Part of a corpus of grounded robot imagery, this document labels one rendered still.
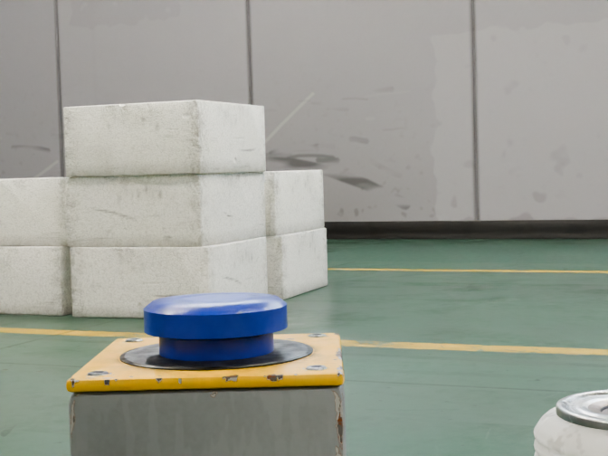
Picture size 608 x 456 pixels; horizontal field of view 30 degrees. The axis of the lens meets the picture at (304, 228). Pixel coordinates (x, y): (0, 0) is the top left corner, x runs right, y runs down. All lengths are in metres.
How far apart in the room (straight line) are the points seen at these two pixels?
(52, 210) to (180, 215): 0.39
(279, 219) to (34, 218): 0.67
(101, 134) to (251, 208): 0.46
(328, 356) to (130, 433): 0.06
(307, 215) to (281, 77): 2.61
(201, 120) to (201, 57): 3.36
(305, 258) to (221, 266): 0.53
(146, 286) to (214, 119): 0.45
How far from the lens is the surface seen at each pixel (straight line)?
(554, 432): 0.52
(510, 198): 5.54
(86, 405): 0.29
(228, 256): 2.90
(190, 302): 0.31
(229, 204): 2.94
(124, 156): 2.89
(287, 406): 0.29
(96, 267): 2.94
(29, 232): 3.09
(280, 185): 3.20
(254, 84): 6.00
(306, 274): 3.35
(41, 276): 3.05
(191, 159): 2.79
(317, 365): 0.29
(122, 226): 2.91
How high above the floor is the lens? 0.37
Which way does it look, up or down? 3 degrees down
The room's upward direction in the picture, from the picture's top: 2 degrees counter-clockwise
